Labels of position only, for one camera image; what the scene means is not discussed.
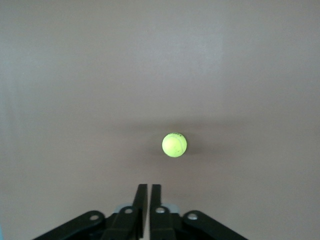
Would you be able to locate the yellow-green tennis ball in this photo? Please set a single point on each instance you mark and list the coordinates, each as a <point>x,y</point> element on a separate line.
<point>174,144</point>

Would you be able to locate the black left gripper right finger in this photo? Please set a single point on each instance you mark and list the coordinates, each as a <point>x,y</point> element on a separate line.
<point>170,225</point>

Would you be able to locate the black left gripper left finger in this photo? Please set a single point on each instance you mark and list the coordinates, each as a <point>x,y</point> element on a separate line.
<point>125,225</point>

